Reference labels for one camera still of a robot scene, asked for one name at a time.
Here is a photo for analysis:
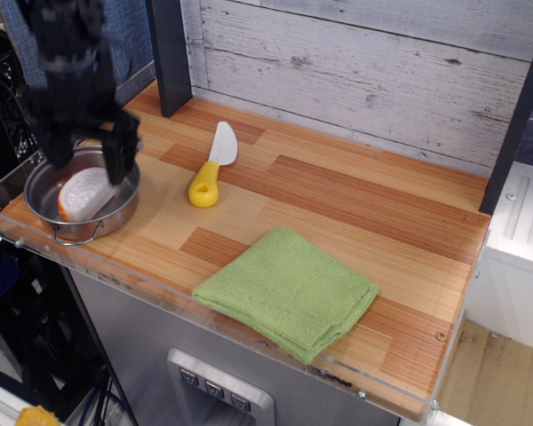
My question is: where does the clear acrylic table guard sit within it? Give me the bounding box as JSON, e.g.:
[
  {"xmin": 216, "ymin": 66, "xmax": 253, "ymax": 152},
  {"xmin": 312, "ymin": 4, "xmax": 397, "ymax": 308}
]
[{"xmin": 0, "ymin": 61, "xmax": 467, "ymax": 422}]

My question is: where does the dark vertical post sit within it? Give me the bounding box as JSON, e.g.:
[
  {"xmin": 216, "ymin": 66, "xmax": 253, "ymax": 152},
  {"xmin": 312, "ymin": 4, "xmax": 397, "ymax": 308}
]
[
  {"xmin": 146, "ymin": 0, "xmax": 192, "ymax": 117},
  {"xmin": 479, "ymin": 59, "xmax": 533, "ymax": 215}
]

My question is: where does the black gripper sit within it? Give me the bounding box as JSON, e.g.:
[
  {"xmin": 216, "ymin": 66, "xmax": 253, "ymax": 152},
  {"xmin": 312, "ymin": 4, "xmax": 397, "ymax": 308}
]
[{"xmin": 27, "ymin": 48, "xmax": 143, "ymax": 185}]

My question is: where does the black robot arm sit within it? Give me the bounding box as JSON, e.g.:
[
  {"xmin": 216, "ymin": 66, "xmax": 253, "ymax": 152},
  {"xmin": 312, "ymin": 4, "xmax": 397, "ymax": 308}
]
[{"xmin": 19, "ymin": 1, "xmax": 139, "ymax": 185}]

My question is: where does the black plastic crate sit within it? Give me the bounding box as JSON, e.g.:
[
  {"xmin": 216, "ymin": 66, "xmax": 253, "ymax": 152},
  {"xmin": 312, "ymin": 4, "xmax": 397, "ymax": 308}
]
[{"xmin": 0, "ymin": 28, "xmax": 44, "ymax": 179}]

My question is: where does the silver toy fridge cabinet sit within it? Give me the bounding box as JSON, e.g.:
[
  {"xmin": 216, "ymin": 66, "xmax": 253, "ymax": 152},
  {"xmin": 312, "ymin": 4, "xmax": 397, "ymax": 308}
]
[{"xmin": 66, "ymin": 268, "xmax": 403, "ymax": 426}]

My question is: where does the dark right vertical post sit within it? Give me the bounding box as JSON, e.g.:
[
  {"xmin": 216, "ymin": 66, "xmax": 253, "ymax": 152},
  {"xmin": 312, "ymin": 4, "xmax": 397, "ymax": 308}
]
[{"xmin": 479, "ymin": 59, "xmax": 533, "ymax": 215}]

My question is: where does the blue fabric partition panel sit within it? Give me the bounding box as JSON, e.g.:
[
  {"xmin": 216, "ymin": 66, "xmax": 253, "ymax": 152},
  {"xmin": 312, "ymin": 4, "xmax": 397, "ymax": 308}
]
[{"xmin": 0, "ymin": 1, "xmax": 153, "ymax": 111}]

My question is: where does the yellow object at bottom left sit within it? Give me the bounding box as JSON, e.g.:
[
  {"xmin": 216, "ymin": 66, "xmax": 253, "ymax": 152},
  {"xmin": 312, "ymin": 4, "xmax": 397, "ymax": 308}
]
[{"xmin": 14, "ymin": 406, "xmax": 61, "ymax": 426}]

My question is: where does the stainless steel pot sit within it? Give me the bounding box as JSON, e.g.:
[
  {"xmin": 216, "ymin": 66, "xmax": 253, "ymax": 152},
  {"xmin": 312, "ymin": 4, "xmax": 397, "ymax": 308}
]
[{"xmin": 24, "ymin": 145, "xmax": 140, "ymax": 246}]

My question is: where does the white orange toy food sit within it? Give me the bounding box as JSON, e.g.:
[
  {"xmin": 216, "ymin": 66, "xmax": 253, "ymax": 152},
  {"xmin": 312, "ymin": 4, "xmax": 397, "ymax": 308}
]
[{"xmin": 57, "ymin": 167, "xmax": 116, "ymax": 223}]

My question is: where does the green folded cloth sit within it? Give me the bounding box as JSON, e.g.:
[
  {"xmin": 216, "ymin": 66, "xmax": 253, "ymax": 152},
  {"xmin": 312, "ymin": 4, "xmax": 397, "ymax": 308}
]
[{"xmin": 192, "ymin": 229, "xmax": 379, "ymax": 364}]

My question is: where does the white grooved appliance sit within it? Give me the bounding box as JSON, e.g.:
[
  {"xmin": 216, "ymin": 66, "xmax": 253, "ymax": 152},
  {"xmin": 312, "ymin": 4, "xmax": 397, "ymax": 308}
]
[{"xmin": 465, "ymin": 162, "xmax": 533, "ymax": 348}]

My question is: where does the yellow handled toy knife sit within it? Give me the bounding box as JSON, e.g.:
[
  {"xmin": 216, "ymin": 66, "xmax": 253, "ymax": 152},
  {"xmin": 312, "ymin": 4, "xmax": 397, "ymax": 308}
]
[{"xmin": 188, "ymin": 122, "xmax": 238, "ymax": 208}]

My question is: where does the dark left vertical post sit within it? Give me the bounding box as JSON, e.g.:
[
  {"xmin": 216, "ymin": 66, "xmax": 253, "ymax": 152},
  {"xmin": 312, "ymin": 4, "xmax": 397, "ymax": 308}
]
[{"xmin": 146, "ymin": 0, "xmax": 192, "ymax": 117}]

